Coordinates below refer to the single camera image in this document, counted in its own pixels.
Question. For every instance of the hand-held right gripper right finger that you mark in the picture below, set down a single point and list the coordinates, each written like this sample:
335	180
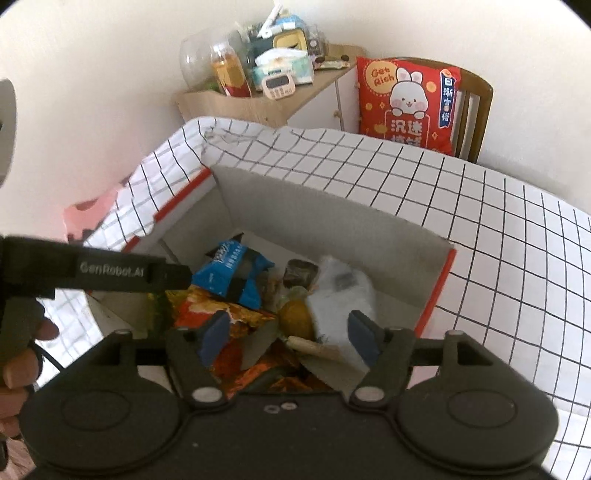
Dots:
362	341

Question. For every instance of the red rabbit pillow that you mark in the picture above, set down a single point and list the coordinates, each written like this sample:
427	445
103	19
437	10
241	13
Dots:
406	104

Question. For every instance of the orange foil snack packet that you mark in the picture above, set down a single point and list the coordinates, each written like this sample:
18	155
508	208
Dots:
258	376

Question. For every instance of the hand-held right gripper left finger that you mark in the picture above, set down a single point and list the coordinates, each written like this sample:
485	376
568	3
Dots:
214	337

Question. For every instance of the blue snack packet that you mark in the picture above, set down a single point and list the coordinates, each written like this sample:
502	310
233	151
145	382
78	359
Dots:
231	277

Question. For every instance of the wooden chair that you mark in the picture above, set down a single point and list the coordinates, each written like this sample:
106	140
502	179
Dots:
475	115

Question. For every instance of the small brown snack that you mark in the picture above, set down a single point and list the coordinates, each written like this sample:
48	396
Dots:
300	272

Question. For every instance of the tissue pack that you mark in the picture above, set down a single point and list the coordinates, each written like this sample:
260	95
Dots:
284	64

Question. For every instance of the wooden side cabinet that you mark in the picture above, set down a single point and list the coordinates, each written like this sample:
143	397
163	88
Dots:
286	108

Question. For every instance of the white tube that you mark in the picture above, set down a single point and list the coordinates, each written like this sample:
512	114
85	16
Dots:
270	21

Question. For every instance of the yellow snack packet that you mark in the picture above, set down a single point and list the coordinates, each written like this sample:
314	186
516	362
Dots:
295	318

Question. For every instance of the pink cushion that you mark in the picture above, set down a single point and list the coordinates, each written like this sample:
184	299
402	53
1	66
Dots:
87	210

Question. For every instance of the orange drink bottle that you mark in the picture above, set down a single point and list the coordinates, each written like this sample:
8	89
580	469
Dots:
230	71

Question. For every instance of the person's left hand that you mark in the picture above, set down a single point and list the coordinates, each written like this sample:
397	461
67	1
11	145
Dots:
21	369

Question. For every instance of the white digital timer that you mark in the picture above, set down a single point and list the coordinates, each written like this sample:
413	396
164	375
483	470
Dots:
278	86

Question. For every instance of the clear glass jar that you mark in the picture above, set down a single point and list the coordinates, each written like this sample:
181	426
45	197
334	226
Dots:
196	57

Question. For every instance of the white snack packet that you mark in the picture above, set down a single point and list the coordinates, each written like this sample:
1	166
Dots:
339	295

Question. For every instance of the beige snack stick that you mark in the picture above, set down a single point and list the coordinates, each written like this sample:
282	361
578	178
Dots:
309	345

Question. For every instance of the red snack packet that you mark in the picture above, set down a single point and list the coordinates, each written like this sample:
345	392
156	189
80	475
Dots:
217	309

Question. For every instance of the red and white cardboard box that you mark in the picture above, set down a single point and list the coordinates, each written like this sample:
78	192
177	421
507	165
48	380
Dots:
351	230

